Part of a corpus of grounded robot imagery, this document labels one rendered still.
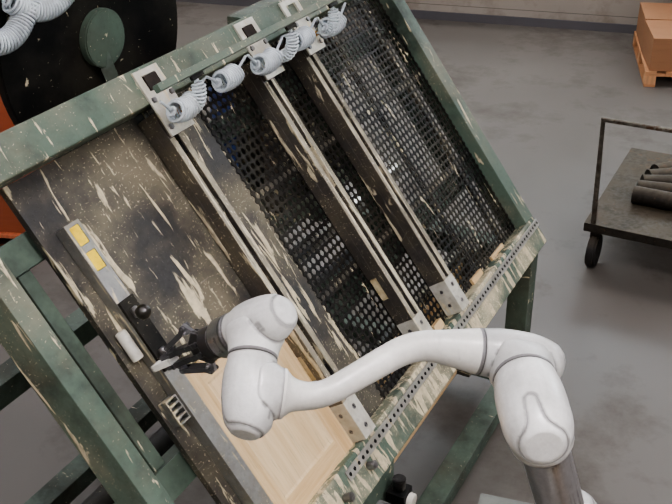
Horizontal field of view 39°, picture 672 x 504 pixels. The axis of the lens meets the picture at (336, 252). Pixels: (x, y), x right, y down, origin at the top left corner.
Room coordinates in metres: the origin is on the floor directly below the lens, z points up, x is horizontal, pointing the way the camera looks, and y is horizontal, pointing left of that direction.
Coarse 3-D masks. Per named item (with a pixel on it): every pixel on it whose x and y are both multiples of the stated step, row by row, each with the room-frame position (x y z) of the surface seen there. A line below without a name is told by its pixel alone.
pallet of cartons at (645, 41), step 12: (648, 12) 7.96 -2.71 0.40; (660, 12) 7.95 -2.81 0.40; (648, 24) 7.62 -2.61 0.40; (660, 24) 7.61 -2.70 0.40; (636, 36) 8.15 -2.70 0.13; (648, 36) 7.50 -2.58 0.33; (660, 36) 7.30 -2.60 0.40; (636, 48) 8.15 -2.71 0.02; (648, 48) 7.42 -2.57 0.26; (660, 48) 7.24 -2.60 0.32; (648, 60) 7.34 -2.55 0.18; (660, 60) 7.24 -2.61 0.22; (648, 72) 7.24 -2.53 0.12; (660, 72) 7.27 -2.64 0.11; (648, 84) 7.24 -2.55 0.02
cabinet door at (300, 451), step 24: (288, 360) 2.12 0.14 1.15; (192, 384) 1.88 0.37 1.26; (216, 384) 1.93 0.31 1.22; (216, 408) 1.87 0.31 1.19; (288, 432) 1.96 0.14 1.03; (312, 432) 2.01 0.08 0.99; (336, 432) 2.05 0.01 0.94; (264, 456) 1.86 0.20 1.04; (288, 456) 1.91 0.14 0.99; (312, 456) 1.95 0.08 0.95; (336, 456) 2.00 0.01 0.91; (264, 480) 1.81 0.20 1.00; (288, 480) 1.85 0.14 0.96; (312, 480) 1.89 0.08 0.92
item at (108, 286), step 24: (72, 240) 1.95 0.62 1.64; (96, 288) 1.92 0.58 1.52; (120, 288) 1.93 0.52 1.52; (120, 312) 1.89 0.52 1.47; (144, 360) 1.86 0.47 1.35; (168, 384) 1.83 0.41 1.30; (192, 408) 1.81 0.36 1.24; (216, 432) 1.80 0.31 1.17; (216, 456) 1.77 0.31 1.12; (240, 456) 1.80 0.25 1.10; (240, 480) 1.75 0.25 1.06
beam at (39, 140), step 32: (320, 0) 3.17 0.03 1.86; (224, 32) 2.72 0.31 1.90; (160, 64) 2.45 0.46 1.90; (192, 64) 2.54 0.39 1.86; (224, 64) 2.63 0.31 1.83; (96, 96) 2.23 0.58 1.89; (128, 96) 2.30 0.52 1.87; (32, 128) 2.03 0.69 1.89; (64, 128) 2.09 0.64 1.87; (96, 128) 2.16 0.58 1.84; (0, 160) 1.91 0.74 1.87; (32, 160) 1.97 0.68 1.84
